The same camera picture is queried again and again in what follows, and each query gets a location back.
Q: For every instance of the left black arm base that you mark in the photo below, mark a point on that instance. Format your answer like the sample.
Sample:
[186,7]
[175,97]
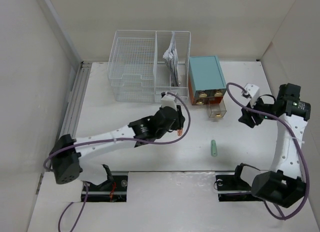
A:
[113,190]

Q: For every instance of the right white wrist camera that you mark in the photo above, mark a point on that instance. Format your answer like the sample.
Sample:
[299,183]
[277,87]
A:
[251,92]

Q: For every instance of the orange plastic case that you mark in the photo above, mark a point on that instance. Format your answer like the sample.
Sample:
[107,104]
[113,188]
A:
[180,132]

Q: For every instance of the green plastic case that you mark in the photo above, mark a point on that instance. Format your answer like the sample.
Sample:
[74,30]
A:
[213,148]

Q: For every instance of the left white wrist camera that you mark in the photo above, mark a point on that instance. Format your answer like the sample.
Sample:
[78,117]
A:
[168,100]

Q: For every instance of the white wire mesh organizer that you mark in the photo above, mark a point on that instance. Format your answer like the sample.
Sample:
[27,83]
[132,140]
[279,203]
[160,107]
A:
[136,69]

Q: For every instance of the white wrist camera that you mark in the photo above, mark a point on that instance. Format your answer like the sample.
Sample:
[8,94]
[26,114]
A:
[168,100]
[251,92]

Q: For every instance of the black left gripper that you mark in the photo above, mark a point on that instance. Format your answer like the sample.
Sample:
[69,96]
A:
[179,121]

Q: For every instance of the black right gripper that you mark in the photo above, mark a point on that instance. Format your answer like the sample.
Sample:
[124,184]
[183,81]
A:
[246,118]

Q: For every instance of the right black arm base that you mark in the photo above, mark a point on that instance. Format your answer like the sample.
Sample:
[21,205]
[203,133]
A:
[236,186]

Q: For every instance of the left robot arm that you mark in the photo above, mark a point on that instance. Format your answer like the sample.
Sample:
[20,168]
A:
[70,157]

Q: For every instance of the aluminium rail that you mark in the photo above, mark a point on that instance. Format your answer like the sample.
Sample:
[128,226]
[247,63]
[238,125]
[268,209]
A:
[75,101]

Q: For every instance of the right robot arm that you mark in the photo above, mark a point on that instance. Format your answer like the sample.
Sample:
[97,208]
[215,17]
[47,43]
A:
[282,184]

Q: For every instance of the grey setup guide booklet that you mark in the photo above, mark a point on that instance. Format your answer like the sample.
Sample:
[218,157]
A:
[171,60]

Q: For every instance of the teal orange drawer box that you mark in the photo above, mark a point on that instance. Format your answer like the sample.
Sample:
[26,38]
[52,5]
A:
[206,81]

